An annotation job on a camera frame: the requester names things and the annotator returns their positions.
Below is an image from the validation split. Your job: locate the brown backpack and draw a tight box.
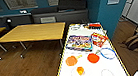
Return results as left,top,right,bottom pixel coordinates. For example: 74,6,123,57
119,34,138,54

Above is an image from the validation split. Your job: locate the flat red box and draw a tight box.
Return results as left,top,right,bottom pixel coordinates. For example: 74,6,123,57
87,22,102,32

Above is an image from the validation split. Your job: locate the clear bowl blue rim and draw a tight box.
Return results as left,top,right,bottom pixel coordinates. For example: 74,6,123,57
97,46,118,62

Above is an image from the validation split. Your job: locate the red snack bag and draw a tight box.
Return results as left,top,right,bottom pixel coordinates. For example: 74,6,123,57
90,31,110,49

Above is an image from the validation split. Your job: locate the small black device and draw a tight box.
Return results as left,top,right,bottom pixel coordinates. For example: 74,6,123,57
4,17,14,30

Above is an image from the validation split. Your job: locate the small yellow cup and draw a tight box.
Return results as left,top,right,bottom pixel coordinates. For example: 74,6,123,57
75,65,86,76

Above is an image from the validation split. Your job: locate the white table with toys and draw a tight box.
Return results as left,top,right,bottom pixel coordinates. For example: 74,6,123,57
48,17,133,76

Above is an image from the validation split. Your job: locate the small white ledge object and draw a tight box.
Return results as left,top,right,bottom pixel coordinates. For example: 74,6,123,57
19,9,28,14

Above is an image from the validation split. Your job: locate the pale orange bowl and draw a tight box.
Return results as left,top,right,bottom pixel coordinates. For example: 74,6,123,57
64,55,79,67

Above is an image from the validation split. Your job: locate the white paper sign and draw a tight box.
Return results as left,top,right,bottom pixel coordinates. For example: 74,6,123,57
40,15,57,24

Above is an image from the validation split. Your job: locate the dark grey sofa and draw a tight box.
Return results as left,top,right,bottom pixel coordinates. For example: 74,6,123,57
30,0,91,29

